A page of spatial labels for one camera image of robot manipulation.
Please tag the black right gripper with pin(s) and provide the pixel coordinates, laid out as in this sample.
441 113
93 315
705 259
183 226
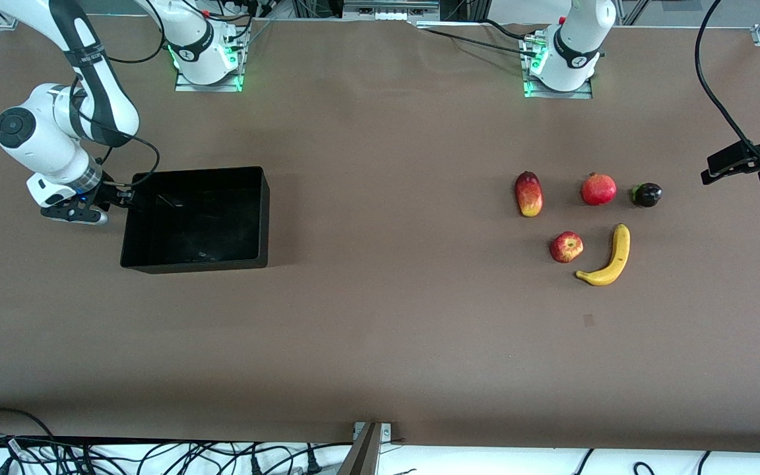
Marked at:
109 192

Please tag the black plastic box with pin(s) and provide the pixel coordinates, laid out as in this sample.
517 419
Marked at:
195 224

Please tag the yellow banana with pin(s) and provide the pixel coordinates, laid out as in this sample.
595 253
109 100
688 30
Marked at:
619 251

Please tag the red apple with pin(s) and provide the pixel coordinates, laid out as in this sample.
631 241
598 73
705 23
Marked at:
566 247

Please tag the dark purple mangosteen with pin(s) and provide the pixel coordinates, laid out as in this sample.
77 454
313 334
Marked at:
647 195

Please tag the red pomegranate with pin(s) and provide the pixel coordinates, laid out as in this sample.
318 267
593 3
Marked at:
598 190

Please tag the red yellow mango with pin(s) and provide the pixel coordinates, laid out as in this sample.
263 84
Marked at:
528 194

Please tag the grey device with ports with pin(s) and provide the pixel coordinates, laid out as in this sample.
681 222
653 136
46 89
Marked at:
390 8

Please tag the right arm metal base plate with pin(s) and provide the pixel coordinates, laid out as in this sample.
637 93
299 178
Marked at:
185 86

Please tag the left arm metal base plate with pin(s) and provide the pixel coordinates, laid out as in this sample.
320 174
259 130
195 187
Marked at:
584 94

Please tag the metal post bracket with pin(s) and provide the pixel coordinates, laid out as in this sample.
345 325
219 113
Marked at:
386 432

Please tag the grey camera post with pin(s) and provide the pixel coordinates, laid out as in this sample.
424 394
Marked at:
361 462

